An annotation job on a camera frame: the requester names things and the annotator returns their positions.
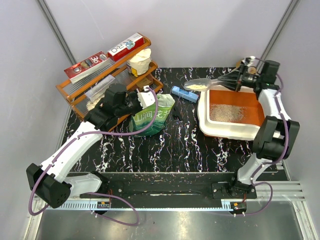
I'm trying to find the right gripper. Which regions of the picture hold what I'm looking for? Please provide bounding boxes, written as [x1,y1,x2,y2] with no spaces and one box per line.
[216,64,262,92]

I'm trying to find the green litter bag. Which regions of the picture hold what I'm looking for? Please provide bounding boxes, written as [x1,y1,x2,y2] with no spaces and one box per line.
[129,93,175,137]

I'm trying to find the clear plastic scoop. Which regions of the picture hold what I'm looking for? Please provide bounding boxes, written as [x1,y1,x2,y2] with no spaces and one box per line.
[183,78,222,92]

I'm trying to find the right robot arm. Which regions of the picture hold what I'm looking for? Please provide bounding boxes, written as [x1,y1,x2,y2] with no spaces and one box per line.
[212,57,300,198]

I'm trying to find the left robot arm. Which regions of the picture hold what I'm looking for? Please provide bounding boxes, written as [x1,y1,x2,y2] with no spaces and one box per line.
[26,83,143,216]

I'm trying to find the brown cardboard box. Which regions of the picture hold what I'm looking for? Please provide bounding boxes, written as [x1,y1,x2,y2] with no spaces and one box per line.
[235,58,246,69]

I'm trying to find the white orange litter box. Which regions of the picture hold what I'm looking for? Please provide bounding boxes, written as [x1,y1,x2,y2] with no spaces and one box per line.
[197,85,265,141]

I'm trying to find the litter granules in box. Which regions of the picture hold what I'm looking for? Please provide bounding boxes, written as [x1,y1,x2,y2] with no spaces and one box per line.
[209,104,244,123]

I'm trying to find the clear plastic box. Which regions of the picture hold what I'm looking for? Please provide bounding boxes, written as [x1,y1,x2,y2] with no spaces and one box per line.
[85,75,115,99]

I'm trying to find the blue carton box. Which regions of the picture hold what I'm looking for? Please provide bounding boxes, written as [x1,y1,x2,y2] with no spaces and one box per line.
[170,86,199,103]

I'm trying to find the red silver toothpaste box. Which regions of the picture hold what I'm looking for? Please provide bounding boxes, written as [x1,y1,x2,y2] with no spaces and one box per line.
[64,51,110,83]

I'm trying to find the red white toothpaste box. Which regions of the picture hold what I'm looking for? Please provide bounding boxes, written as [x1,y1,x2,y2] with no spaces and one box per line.
[107,33,145,62]

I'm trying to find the orange wooden shelf rack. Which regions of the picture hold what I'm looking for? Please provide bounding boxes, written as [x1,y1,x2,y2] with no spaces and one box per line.
[56,33,163,132]

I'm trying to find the brown scouring pad pack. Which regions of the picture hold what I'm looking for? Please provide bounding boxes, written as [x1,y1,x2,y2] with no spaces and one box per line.
[136,74,153,89]

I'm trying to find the white paper bag upper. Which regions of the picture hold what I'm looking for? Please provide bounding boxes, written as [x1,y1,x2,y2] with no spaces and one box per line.
[126,48,152,77]

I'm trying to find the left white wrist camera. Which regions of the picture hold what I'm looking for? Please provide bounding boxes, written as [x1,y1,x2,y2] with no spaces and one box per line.
[137,85,157,110]

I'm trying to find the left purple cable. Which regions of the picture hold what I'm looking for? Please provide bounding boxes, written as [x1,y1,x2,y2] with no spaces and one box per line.
[28,86,159,226]

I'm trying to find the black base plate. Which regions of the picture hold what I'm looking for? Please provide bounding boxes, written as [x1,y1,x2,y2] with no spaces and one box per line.
[72,171,258,201]

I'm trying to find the aluminium rail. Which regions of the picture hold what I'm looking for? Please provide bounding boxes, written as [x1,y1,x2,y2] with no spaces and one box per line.
[34,181,307,212]

